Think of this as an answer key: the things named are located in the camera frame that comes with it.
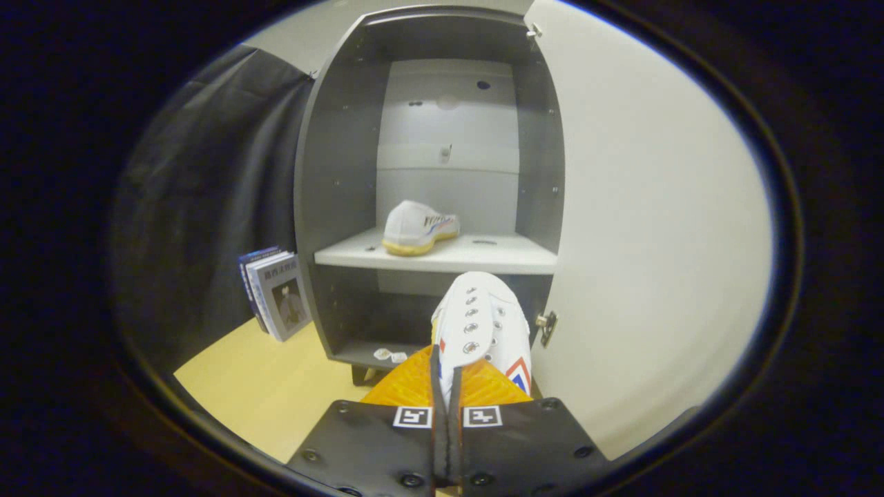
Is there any white canvas shoe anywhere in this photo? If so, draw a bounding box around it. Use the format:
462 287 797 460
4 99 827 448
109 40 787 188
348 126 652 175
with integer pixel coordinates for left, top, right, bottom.
381 199 462 258
431 271 535 409

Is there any grey portrait cover book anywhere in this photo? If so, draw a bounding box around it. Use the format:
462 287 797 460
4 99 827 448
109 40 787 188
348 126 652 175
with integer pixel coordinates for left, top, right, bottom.
253 254 314 343

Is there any white shoe cabinet door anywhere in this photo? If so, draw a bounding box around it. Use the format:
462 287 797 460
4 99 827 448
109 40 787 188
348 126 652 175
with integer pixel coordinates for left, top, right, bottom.
523 0 774 461

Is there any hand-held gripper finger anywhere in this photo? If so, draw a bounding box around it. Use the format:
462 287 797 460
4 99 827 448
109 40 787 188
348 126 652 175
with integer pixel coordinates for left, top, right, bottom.
449 359 613 497
287 345 451 497

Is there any grey shoe cabinet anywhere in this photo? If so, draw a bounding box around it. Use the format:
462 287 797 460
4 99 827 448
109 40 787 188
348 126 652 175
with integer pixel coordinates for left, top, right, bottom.
294 7 567 387

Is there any black backdrop cloth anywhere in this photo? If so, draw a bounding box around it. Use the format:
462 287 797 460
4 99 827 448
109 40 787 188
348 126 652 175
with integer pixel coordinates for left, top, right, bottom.
109 45 320 375

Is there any blue cover book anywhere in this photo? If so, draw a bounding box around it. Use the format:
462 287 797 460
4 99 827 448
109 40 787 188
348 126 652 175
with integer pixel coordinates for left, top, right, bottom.
238 245 281 332
243 250 296 335

